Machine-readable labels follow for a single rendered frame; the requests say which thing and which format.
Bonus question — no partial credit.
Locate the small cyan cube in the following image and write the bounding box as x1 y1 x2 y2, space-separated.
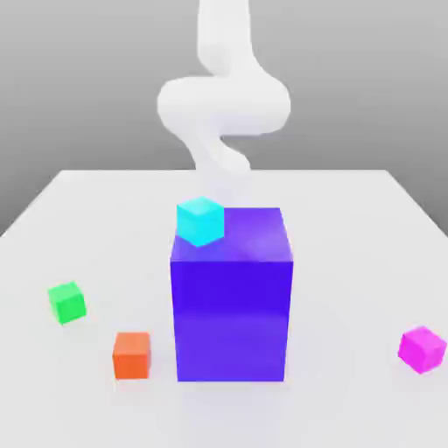
176 195 226 249

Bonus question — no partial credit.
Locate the small orange cube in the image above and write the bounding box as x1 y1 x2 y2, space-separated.
112 331 152 381

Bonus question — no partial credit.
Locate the small green cube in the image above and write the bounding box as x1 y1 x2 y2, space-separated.
47 280 88 326

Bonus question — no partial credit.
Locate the small magenta cube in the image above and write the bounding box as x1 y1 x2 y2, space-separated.
397 325 448 375

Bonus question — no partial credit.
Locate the large purple box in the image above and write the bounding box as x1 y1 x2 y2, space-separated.
170 206 294 383

